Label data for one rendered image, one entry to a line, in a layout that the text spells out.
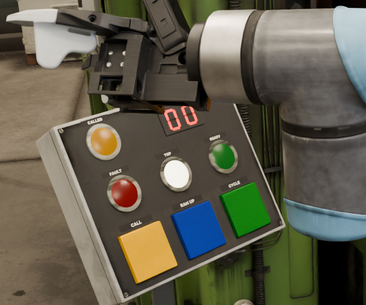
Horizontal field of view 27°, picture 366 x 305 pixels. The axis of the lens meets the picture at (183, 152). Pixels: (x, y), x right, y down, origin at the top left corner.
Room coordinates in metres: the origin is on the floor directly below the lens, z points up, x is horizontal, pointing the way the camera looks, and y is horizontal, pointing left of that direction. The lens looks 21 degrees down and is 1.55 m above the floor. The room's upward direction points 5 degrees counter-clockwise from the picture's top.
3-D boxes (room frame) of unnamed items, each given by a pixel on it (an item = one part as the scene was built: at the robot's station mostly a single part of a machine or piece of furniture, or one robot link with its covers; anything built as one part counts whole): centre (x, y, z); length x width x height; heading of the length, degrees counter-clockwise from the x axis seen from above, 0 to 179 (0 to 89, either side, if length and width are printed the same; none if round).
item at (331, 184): (0.69, -0.15, 1.26); 0.12 x 0.09 x 0.12; 135
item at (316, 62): (0.68, -0.13, 1.37); 0.12 x 0.09 x 0.10; 64
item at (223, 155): (1.18, -0.07, 1.09); 0.05 x 0.03 x 0.04; 102
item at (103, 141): (1.09, 0.12, 1.16); 0.05 x 0.03 x 0.04; 102
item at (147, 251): (1.02, 0.07, 1.01); 0.07 x 0.05 x 0.07; 127
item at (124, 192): (1.06, 0.09, 1.09); 0.05 x 0.03 x 0.04; 102
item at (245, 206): (1.14, -0.09, 1.01); 0.07 x 0.05 x 0.07; 127
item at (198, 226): (1.08, -0.01, 1.01); 0.07 x 0.05 x 0.07; 127
